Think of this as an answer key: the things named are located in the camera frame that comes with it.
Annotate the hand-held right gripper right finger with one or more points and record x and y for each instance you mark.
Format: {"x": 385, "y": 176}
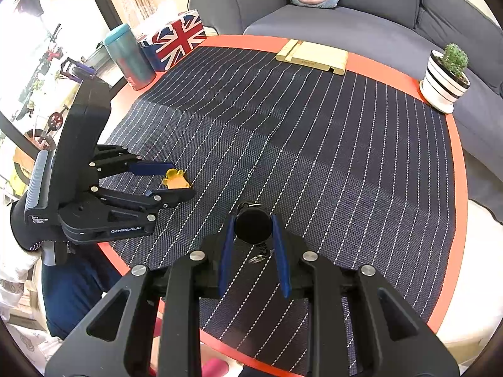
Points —
{"x": 281, "y": 259}

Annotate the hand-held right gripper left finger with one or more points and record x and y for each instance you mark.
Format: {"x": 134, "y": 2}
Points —
{"x": 226, "y": 259}

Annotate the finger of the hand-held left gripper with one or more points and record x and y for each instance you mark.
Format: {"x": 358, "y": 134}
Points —
{"x": 153, "y": 169}
{"x": 169, "y": 197}

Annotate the yellow bear toy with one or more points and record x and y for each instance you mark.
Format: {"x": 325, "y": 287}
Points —
{"x": 175, "y": 178}

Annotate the black round badge reel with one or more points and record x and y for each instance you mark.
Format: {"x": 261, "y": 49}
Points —
{"x": 253, "y": 226}

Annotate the person's left hand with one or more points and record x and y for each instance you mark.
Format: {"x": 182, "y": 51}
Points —
{"x": 21, "y": 227}

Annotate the teal bottle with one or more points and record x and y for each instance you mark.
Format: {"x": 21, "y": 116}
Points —
{"x": 129, "y": 59}

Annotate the black striped placemat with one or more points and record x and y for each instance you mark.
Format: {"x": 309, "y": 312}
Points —
{"x": 314, "y": 145}

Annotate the flag print tissue box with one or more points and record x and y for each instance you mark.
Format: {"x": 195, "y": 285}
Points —
{"x": 177, "y": 43}

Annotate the wooden phone stand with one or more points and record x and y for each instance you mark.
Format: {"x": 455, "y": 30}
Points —
{"x": 314, "y": 55}

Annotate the potted cactus in striped pot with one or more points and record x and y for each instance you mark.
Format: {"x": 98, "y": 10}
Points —
{"x": 440, "y": 82}

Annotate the dark grey sofa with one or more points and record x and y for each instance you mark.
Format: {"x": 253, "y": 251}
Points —
{"x": 353, "y": 27}

